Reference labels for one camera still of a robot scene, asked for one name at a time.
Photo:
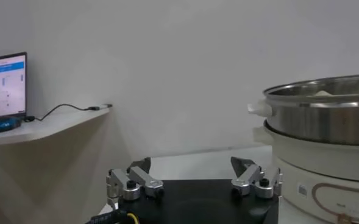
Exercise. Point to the white electric cooker pot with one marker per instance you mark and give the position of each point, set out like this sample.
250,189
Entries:
319,161

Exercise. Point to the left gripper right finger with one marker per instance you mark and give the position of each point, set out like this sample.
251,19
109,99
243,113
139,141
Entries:
246,179

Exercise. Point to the blue handheld device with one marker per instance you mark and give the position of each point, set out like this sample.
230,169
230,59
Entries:
2,125

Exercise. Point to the white side desk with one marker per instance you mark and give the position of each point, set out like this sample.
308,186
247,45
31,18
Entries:
45,128

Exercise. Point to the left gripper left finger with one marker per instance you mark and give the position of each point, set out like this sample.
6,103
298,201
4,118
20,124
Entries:
148,182

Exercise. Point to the stainless steel steamer basket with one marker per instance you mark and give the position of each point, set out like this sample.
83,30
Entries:
319,124

